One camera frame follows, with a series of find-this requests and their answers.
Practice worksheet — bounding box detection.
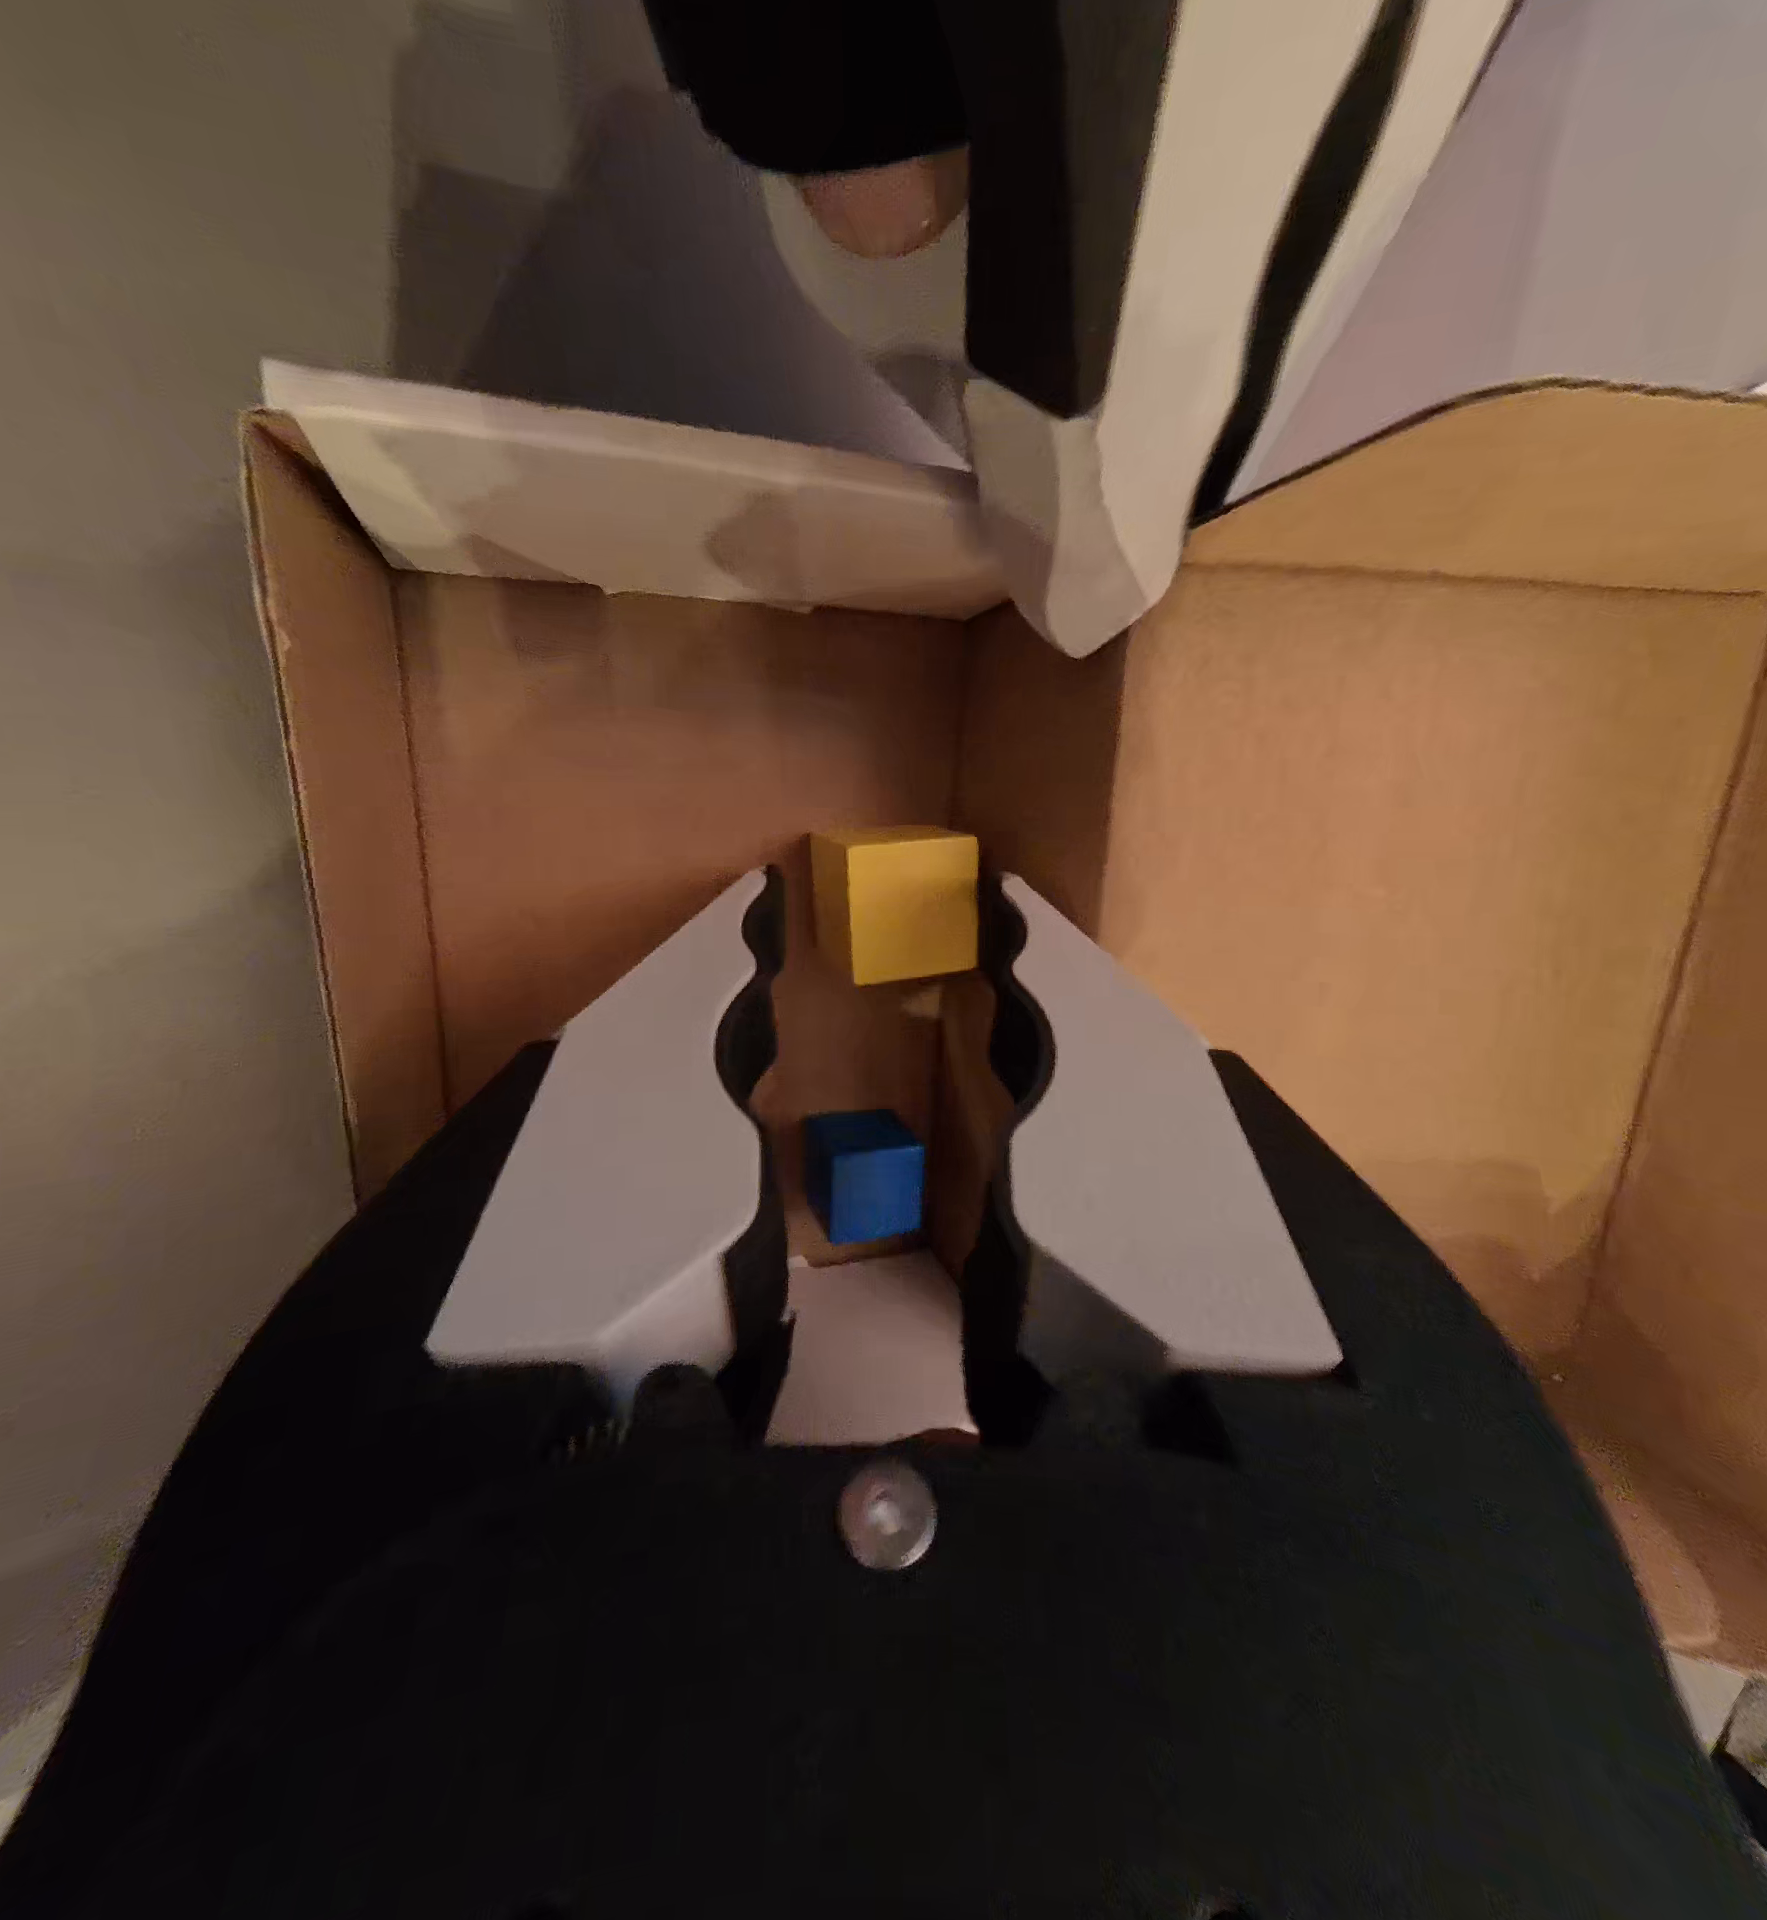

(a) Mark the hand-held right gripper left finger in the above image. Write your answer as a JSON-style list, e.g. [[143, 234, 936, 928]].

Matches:
[[425, 867, 802, 1441]]

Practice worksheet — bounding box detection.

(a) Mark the person's left hand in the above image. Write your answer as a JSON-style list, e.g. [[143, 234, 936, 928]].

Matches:
[[797, 147, 969, 261]]

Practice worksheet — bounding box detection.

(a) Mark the white cardboard box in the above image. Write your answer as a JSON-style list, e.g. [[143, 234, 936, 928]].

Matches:
[[238, 357, 1767, 1674]]

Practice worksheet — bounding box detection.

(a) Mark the yellow wooden cube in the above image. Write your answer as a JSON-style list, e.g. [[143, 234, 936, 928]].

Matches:
[[809, 824, 984, 989]]

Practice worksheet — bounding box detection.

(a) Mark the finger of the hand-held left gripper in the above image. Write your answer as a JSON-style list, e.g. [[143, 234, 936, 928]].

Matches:
[[965, 0, 1367, 662], [1190, 0, 1523, 527]]

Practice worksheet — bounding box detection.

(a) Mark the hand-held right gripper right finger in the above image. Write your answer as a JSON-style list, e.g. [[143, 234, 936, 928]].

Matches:
[[958, 869, 1347, 1449]]

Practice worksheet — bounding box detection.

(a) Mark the small blue wooden cube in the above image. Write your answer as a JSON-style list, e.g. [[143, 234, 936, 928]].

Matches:
[[797, 1108, 928, 1249]]

